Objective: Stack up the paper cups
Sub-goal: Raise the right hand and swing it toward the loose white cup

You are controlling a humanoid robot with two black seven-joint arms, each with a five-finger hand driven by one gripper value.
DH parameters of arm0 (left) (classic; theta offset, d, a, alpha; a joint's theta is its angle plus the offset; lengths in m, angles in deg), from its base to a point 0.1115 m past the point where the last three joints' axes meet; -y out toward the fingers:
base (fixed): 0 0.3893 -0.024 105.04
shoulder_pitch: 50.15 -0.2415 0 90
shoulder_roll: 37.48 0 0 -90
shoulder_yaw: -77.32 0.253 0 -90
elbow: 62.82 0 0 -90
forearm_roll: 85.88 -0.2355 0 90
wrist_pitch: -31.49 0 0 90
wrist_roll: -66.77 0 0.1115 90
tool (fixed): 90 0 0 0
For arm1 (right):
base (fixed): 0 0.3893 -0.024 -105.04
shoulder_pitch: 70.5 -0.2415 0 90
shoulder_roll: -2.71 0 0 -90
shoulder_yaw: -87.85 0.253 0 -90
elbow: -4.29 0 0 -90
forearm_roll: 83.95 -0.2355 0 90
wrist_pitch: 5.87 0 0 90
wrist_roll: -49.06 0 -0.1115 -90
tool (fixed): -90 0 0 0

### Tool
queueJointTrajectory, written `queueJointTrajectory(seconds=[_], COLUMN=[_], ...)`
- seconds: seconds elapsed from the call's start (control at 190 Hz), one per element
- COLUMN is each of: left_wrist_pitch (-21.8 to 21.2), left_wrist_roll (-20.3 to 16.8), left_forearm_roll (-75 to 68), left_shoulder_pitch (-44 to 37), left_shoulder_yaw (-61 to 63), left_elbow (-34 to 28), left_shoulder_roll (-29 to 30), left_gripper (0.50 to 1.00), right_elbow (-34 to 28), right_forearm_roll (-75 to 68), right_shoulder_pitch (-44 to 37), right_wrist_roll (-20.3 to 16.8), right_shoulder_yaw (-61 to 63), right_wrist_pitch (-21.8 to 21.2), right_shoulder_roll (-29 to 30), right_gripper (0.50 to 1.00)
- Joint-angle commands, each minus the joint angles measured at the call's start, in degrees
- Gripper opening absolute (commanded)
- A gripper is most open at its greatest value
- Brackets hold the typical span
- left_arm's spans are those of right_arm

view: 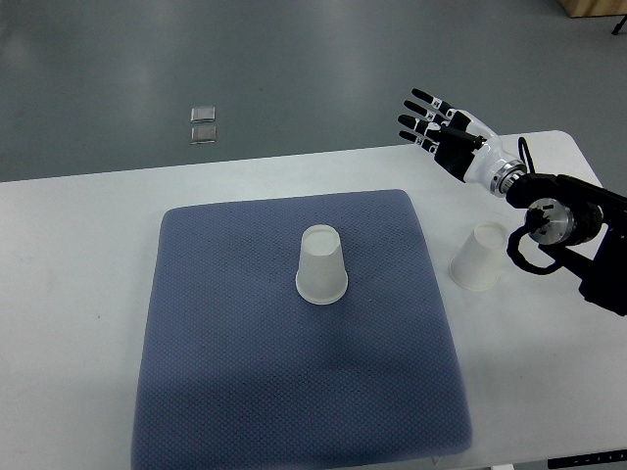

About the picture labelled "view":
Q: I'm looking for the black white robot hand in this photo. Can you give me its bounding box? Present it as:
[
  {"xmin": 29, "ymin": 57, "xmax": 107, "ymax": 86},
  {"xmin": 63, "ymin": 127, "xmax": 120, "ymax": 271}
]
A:
[{"xmin": 398, "ymin": 88, "xmax": 528, "ymax": 198}]

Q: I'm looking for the white paper cup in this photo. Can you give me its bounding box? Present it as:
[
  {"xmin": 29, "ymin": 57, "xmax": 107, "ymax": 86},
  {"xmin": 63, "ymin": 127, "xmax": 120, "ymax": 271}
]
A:
[
  {"xmin": 449, "ymin": 221, "xmax": 507, "ymax": 292},
  {"xmin": 295, "ymin": 224, "xmax": 349, "ymax": 306}
]

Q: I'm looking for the wooden box corner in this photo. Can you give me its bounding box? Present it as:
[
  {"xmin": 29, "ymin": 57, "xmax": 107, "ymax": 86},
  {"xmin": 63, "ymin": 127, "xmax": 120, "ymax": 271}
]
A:
[{"xmin": 559, "ymin": 0, "xmax": 589, "ymax": 19}]

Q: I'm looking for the black tripod leg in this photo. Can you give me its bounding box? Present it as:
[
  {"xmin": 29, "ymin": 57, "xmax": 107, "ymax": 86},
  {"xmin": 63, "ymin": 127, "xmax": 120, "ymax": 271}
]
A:
[{"xmin": 611, "ymin": 15, "xmax": 627, "ymax": 35}]

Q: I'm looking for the lower metal floor plate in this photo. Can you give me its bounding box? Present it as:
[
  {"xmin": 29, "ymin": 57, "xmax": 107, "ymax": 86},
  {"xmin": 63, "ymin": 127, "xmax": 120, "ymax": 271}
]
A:
[{"xmin": 190, "ymin": 125, "xmax": 217, "ymax": 145}]

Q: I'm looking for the metal floor plate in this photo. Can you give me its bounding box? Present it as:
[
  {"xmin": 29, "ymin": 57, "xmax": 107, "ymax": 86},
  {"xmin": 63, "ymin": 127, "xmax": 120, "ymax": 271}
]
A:
[
  {"xmin": 190, "ymin": 125, "xmax": 217, "ymax": 145},
  {"xmin": 190, "ymin": 106, "xmax": 216, "ymax": 123}
]

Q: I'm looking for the upper metal floor plate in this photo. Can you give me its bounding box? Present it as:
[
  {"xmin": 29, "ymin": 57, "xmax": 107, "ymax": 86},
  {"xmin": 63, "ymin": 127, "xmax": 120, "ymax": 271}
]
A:
[{"xmin": 190, "ymin": 106, "xmax": 216, "ymax": 123}]

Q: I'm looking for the blue textured mat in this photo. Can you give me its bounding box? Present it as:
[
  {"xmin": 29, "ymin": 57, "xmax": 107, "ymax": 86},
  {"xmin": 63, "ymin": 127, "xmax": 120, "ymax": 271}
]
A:
[{"xmin": 131, "ymin": 190, "xmax": 472, "ymax": 469}]

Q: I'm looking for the black table control panel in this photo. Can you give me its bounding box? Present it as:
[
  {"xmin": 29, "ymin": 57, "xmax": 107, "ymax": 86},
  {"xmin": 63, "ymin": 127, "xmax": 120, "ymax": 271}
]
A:
[{"xmin": 547, "ymin": 449, "xmax": 627, "ymax": 469}]

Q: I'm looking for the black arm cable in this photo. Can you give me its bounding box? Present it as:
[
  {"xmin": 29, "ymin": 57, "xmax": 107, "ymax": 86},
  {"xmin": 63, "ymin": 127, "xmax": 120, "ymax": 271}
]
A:
[{"xmin": 506, "ymin": 137, "xmax": 563, "ymax": 274}]

